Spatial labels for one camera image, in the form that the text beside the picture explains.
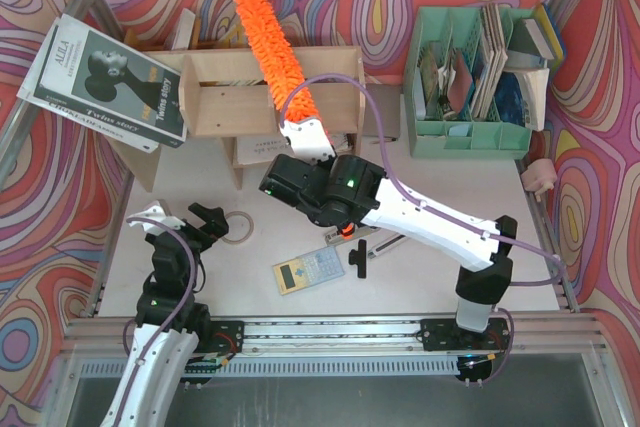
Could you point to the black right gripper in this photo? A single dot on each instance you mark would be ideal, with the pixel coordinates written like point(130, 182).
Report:
point(279, 183)

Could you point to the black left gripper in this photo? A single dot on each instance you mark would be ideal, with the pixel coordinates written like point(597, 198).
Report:
point(192, 232)

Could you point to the orange microfiber duster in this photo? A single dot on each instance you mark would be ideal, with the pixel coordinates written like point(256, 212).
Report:
point(290, 92)

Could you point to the large black-cover book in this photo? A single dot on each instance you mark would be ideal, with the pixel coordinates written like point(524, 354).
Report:
point(87, 76)

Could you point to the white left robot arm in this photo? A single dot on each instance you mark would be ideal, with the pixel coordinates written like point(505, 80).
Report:
point(171, 328)

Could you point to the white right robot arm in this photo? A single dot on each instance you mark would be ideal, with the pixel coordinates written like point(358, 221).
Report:
point(350, 191)

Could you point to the wooden bookshelf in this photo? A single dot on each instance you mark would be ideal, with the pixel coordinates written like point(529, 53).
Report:
point(222, 95)

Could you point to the grey and black stapler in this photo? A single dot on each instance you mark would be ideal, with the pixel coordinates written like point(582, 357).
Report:
point(334, 237)

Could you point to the black plastic clip piece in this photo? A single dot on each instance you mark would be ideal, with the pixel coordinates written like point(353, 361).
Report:
point(358, 258)

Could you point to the gold scientific calculator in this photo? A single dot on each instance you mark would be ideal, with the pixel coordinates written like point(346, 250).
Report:
point(308, 270)

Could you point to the white paper booklet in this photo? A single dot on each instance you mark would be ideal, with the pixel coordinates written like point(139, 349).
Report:
point(260, 149)

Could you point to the black stapler remover tool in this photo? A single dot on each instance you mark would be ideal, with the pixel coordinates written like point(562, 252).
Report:
point(386, 245)

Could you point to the pencil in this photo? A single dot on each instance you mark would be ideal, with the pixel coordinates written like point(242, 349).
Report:
point(384, 140)

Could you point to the grey notebook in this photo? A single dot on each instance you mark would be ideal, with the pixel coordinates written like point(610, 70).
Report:
point(387, 98)

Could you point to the wooden book stand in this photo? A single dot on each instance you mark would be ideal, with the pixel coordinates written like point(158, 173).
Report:
point(184, 36)

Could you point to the green desk organizer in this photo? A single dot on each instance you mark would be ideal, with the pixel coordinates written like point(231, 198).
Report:
point(440, 83)

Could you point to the red brown booklet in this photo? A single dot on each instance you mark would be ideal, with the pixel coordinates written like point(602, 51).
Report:
point(460, 85)

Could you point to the pink plastic piggy toy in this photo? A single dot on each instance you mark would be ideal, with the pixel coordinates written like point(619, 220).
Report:
point(539, 177)

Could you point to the blue and yellow book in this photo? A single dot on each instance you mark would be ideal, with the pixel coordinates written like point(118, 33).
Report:
point(538, 35)

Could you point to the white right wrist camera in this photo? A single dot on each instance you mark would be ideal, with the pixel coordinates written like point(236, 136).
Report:
point(307, 139)

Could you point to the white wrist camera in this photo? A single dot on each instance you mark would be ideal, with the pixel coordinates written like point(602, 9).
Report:
point(155, 218)
point(307, 139)

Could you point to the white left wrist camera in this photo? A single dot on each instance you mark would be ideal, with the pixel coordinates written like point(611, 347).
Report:
point(155, 218)

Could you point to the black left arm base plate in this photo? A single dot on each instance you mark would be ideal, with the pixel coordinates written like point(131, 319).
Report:
point(223, 342)

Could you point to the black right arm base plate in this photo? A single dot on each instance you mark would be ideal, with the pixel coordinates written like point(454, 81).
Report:
point(480, 357)

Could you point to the aluminium front rail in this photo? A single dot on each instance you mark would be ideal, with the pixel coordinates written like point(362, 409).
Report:
point(546, 332)

